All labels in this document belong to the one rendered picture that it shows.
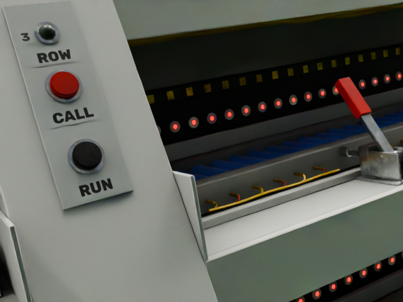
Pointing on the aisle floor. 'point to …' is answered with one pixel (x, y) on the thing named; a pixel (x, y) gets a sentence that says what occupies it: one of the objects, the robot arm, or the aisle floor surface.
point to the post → (21, 103)
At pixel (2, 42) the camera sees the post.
